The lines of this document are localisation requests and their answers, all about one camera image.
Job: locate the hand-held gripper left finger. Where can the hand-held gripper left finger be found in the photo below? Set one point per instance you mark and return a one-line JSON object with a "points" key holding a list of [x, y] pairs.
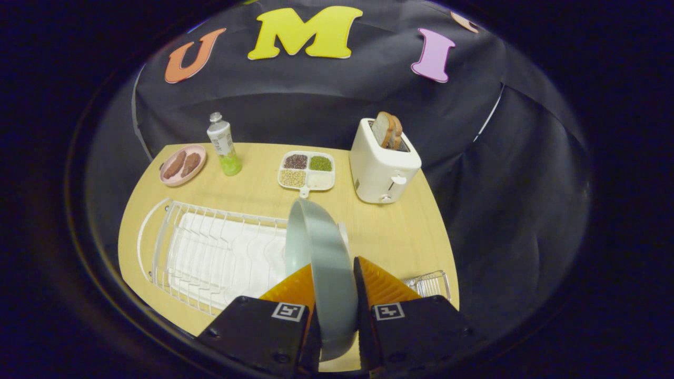
{"points": [[253, 331]]}

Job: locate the toasted bread slice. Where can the toasted bread slice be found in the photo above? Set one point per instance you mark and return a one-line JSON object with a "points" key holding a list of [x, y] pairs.
{"points": [[381, 129], [397, 131]]}

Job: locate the brown meat patty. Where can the brown meat patty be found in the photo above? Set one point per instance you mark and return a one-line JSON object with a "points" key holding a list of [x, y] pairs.
{"points": [[174, 165], [191, 164]]}

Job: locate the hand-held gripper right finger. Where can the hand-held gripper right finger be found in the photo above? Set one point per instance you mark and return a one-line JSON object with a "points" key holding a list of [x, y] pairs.
{"points": [[362, 300]]}

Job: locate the green drink bottle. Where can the green drink bottle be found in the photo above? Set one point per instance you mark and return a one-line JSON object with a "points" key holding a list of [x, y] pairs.
{"points": [[224, 145]]}

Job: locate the white toaster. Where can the white toaster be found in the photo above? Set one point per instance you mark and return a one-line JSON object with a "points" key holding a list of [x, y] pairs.
{"points": [[379, 168]]}

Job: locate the black backdrop cloth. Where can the black backdrop cloth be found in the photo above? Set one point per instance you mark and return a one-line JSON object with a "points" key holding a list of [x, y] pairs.
{"points": [[500, 184]]}

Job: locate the white divided bean tray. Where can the white divided bean tray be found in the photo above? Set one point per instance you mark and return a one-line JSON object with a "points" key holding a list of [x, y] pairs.
{"points": [[321, 180]]}

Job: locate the pink oval plate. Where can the pink oval plate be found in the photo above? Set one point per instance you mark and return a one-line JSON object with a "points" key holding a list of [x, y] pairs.
{"points": [[174, 182]]}

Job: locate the pale green plate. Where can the pale green plate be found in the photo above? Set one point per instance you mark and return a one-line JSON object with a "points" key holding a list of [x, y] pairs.
{"points": [[329, 263]]}

